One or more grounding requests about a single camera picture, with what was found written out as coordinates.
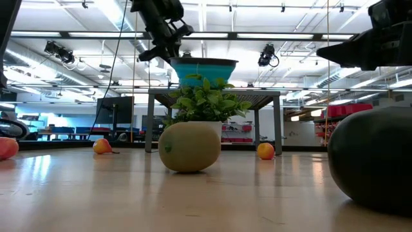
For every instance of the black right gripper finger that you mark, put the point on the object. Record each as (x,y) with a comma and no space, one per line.
(351,51)

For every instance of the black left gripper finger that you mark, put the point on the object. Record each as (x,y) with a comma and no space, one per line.
(186,30)
(161,53)

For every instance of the dark round fruit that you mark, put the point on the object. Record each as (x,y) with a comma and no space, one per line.
(373,161)

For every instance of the orange round fruit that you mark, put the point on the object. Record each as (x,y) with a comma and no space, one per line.
(266,151)

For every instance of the reddish orange fruit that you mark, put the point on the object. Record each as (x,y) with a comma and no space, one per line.
(8,148)

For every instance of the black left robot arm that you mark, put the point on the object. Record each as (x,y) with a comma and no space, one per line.
(6,32)

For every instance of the green-brown oval fruit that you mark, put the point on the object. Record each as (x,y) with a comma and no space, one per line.
(190,148)

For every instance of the blue collapsible bowl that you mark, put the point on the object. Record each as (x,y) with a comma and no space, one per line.
(206,72)

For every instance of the red storage bins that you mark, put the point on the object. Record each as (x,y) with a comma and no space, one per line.
(351,109)

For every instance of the green plant in white pot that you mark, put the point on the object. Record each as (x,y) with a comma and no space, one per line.
(206,103)

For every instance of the black monitor on stand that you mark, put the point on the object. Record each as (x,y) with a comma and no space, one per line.
(114,109)

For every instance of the grey perforated metal riser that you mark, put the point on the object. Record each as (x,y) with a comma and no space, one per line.
(264,93)

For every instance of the white shelf with red bins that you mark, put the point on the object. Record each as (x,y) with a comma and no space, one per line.
(238,133)

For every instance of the black ceiling camera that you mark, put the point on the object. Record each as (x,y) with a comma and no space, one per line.
(266,55)
(61,53)

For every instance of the black aluminium table frame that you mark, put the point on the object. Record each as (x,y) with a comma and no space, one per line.
(64,145)

